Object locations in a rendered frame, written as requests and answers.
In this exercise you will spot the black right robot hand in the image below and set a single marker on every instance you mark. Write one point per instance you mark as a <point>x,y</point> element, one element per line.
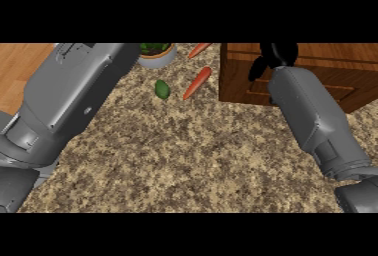
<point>276,55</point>

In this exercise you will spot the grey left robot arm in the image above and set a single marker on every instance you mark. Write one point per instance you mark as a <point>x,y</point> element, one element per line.
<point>68,96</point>

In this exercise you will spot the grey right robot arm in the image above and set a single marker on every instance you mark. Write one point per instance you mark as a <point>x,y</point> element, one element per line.
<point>314,123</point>

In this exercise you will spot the wooden drawer cabinet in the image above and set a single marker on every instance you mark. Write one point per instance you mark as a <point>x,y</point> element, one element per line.
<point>339,71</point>

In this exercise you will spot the orange carrot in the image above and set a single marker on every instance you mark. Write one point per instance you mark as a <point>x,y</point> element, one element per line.
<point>196,82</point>
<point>198,50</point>

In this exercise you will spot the grey potted plant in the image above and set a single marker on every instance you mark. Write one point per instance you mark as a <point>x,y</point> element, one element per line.
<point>156,53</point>

